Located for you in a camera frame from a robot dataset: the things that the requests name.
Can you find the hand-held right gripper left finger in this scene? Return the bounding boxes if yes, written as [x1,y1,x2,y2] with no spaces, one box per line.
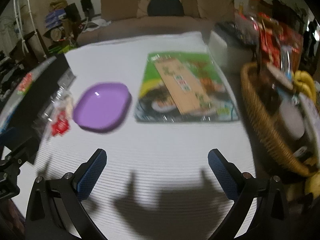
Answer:
[25,148,108,240]

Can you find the black speaker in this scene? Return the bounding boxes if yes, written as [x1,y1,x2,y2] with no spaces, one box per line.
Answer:
[80,0,95,18]

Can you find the cardboard box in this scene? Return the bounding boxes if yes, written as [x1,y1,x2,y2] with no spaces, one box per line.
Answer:
[75,0,235,48]

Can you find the purple plastic dish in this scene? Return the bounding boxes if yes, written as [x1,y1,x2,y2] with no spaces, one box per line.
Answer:
[72,82,132,133]

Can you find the white metal rack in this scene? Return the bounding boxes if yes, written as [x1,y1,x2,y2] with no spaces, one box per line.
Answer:
[13,0,48,58]

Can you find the yellow banana bunch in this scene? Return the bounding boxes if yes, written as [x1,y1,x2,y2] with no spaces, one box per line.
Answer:
[293,70,317,101]

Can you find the white plastic container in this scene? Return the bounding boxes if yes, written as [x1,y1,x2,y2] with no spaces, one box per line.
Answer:
[209,30,252,73]

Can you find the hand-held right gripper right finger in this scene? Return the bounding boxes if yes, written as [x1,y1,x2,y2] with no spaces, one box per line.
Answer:
[207,148,290,240]

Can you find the wicker basket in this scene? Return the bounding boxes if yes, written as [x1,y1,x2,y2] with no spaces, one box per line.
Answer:
[240,62,320,177]

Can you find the green sushi mat package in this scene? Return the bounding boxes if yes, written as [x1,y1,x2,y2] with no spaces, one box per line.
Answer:
[134,52,239,123]

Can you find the dark cushion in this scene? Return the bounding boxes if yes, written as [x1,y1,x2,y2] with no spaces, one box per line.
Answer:
[147,0,184,17]

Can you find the red snack packets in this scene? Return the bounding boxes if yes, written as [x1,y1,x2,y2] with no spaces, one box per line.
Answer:
[251,0,304,69]

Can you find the grey bowl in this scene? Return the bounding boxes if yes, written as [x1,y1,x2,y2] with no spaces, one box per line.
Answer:
[277,100,306,141]

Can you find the clear packet with red label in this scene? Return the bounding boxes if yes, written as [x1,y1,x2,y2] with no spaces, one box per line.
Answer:
[37,90,75,140]

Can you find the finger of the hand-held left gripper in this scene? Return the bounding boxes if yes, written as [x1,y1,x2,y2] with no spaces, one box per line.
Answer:
[0,136,42,201]

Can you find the white ribbed mat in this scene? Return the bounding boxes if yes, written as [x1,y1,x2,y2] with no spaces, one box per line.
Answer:
[15,31,258,240]

